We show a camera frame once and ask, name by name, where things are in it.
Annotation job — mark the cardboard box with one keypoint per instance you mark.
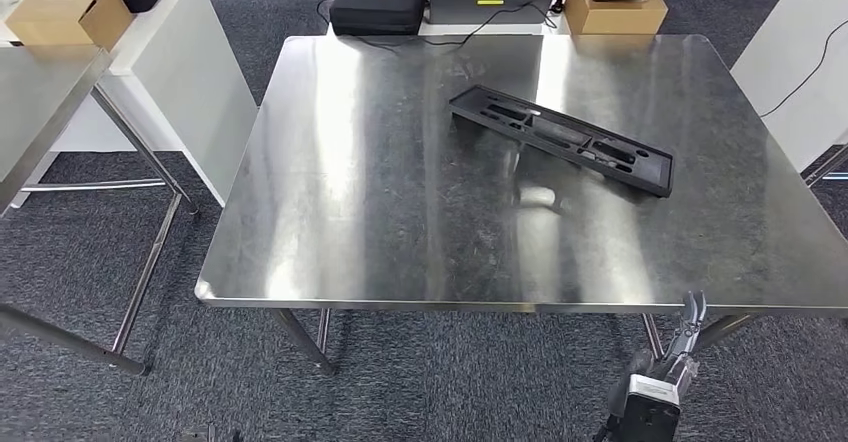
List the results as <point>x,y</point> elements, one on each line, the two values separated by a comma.
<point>616,18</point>
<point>60,18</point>

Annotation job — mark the black plastic plate frame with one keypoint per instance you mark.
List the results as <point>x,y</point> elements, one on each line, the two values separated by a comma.
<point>649,174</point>

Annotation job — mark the steel workbench table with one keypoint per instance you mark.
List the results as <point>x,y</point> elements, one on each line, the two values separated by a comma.
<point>364,194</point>

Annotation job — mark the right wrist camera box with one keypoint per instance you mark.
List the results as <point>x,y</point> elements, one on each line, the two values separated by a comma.
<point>649,419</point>

